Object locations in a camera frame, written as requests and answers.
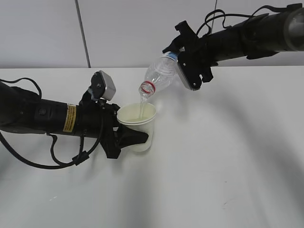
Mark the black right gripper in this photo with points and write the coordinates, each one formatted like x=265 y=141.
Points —
x=194 y=50

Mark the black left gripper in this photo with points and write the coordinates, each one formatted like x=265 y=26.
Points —
x=98 y=120

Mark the white paper cup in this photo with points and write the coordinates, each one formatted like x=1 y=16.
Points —
x=129 y=116

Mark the Nongfu Spring water bottle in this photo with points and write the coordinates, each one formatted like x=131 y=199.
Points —
x=159 y=75

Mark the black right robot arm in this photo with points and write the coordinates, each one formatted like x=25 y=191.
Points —
x=259 y=36

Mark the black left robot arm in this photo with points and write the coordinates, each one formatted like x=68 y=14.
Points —
x=24 y=112

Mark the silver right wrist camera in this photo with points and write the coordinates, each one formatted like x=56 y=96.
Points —
x=189 y=75

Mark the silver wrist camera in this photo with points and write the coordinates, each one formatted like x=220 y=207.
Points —
x=189 y=75
x=102 y=86

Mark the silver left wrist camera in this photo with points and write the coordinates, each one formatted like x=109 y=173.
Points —
x=102 y=86

